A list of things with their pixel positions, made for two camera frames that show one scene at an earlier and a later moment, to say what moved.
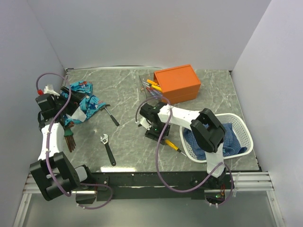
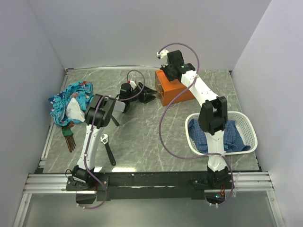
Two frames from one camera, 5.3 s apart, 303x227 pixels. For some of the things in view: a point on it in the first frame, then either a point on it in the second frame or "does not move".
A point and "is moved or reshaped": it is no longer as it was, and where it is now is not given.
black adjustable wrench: x=104 y=140 does not move
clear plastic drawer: x=151 y=89 is moved or reshaped
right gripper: x=151 y=134 → x=164 y=67
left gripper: x=77 y=96 → x=146 y=98
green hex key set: x=69 y=136 does not move
